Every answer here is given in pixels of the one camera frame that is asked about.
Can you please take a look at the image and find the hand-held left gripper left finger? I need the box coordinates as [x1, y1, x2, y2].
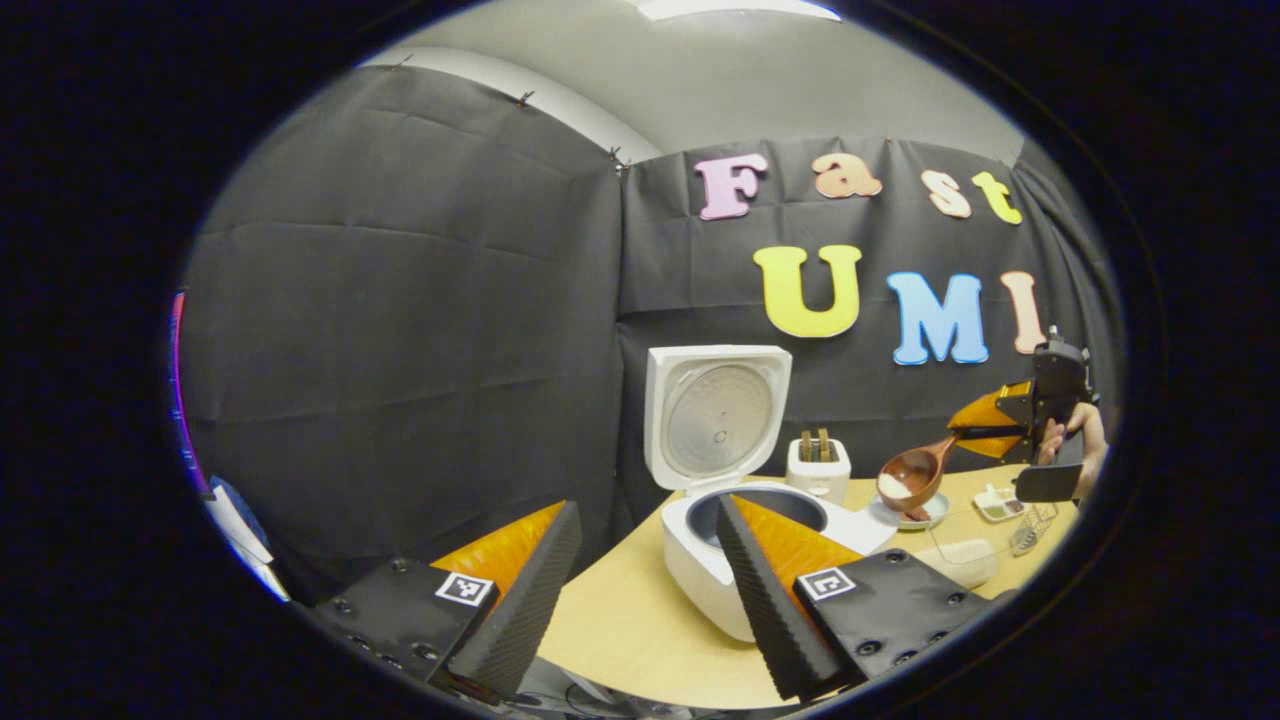
[300, 500, 583, 701]

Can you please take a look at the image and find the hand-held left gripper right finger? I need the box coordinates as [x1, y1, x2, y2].
[714, 495, 1001, 701]

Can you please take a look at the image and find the wooden spoon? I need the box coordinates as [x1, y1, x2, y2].
[876, 431, 962, 514]

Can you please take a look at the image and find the white rice cooker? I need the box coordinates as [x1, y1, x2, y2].
[643, 345, 899, 644]

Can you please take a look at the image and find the white divided tray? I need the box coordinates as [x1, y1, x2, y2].
[972, 483, 1030, 525]

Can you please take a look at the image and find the pale green plate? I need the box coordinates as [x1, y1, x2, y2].
[866, 492, 952, 532]

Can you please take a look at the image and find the white toaster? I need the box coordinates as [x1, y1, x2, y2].
[786, 437, 853, 507]

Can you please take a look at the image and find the white and blue object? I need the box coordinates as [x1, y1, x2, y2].
[204, 477, 292, 602]

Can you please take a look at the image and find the black backdrop cloth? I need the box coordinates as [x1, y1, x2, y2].
[178, 65, 1128, 601]

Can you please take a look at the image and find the large ceiling light panel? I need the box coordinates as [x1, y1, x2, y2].
[635, 0, 842, 22]

